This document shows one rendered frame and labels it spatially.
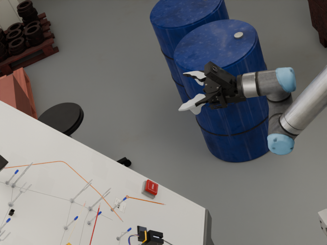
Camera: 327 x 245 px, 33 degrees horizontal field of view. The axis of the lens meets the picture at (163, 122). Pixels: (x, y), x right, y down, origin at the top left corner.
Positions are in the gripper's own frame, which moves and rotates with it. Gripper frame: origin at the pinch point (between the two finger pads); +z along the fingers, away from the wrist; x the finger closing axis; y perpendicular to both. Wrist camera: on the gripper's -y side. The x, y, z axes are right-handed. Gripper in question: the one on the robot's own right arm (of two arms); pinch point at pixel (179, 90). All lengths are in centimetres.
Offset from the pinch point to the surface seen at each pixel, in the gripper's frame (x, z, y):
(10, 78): 170, 209, 138
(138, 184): -5, 31, 45
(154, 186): -5, 25, 47
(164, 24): 157, 60, 102
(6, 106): 4, 66, -1
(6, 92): 152, 205, 136
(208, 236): -14, 10, 73
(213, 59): 110, 22, 95
